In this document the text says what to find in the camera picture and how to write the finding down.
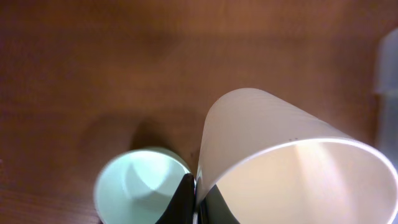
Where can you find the cream plastic cup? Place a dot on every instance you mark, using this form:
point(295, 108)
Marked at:
point(275, 163)

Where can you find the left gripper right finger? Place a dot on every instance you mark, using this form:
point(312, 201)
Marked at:
point(214, 210)

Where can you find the clear plastic storage bin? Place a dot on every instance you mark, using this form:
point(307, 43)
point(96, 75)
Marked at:
point(386, 89)

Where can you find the green plastic cup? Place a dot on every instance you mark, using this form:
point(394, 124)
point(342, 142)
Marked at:
point(137, 186)

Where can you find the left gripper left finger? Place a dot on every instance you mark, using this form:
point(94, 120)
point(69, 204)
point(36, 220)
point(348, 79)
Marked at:
point(181, 207)

